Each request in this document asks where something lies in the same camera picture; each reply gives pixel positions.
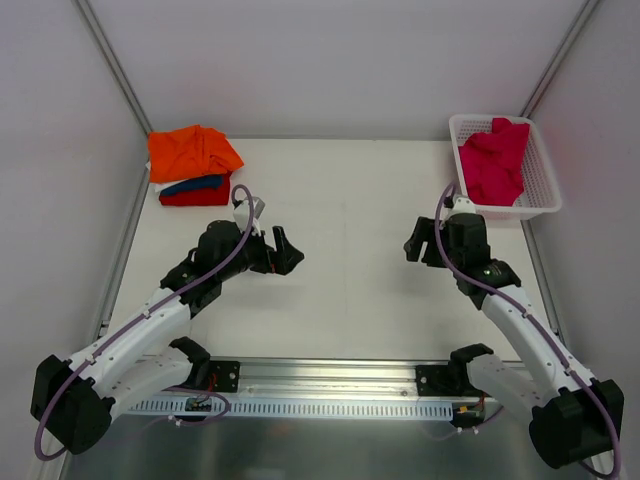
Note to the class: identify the white slotted cable duct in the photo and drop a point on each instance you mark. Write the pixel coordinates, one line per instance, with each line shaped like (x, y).
(296, 408)

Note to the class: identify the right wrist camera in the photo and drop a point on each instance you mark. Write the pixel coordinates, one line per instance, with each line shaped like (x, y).
(458, 204)

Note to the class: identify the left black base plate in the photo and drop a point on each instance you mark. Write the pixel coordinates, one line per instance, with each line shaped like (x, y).
(221, 376)

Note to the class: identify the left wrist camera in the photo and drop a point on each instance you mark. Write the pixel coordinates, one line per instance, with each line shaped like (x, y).
(246, 215)

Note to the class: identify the red folded t shirt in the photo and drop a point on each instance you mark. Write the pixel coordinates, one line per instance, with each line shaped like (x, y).
(207, 195)

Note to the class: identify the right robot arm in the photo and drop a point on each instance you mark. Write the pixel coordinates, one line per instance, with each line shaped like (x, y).
(570, 415)

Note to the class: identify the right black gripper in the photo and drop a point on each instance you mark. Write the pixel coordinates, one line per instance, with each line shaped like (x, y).
(433, 245)

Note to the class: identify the blue folded t shirt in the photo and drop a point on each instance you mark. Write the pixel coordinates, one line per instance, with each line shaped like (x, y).
(204, 182)

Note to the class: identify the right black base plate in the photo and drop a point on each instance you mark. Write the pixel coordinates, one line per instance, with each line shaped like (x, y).
(436, 380)

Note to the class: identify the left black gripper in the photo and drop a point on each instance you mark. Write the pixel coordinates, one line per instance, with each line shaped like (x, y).
(273, 255)

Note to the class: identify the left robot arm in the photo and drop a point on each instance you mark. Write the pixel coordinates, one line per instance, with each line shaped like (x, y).
(76, 400)

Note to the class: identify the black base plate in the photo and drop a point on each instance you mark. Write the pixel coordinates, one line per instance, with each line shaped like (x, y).
(221, 376)
(436, 380)

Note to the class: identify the aluminium mounting rail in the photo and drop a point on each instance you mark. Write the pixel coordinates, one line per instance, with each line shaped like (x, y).
(328, 379)

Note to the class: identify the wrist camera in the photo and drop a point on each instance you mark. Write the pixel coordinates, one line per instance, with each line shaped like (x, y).
(458, 204)
(246, 215)

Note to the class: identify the orange folded t shirt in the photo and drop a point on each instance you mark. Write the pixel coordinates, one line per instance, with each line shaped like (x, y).
(190, 152)

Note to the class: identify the magenta t shirt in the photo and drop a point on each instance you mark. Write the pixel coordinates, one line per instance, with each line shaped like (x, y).
(492, 163)

